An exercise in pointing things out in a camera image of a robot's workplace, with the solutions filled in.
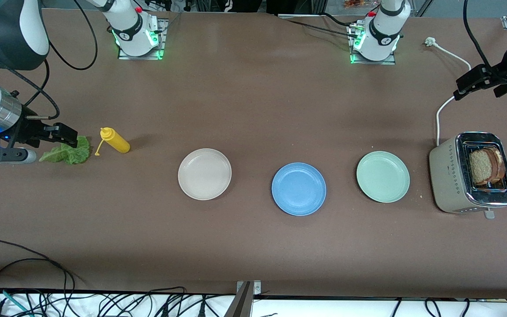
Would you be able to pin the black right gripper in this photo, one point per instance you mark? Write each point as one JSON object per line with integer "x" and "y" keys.
{"x": 27, "y": 130}

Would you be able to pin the green lettuce leaf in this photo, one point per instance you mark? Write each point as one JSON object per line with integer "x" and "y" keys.
{"x": 75, "y": 154}

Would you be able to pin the yellow mustard squeeze bottle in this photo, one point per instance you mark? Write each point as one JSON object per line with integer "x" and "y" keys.
{"x": 117, "y": 141}

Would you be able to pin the light brown bread slice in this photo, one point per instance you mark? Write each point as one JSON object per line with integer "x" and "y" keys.
{"x": 480, "y": 169}

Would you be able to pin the green round plate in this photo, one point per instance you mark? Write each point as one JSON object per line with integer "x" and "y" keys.
{"x": 383, "y": 176}

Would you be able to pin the beige round plate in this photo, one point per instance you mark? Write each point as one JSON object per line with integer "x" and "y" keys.
{"x": 205, "y": 174}

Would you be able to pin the blue round plate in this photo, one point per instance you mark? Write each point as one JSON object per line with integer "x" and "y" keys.
{"x": 298, "y": 189}

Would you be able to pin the dark crust bread slice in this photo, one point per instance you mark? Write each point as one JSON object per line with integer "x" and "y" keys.
{"x": 498, "y": 167}

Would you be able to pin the silver beige toaster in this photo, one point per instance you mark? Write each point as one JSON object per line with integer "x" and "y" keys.
{"x": 449, "y": 176}

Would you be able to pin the orange snack packet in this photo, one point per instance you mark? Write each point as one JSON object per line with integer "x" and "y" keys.
{"x": 357, "y": 3}

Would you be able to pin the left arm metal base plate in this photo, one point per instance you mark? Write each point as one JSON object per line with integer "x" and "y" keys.
{"x": 372, "y": 62}

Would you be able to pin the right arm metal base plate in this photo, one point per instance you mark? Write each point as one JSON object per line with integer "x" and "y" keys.
{"x": 164, "y": 39}

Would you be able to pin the grey metal bracket post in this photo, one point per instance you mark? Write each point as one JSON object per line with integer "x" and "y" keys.
{"x": 242, "y": 304}

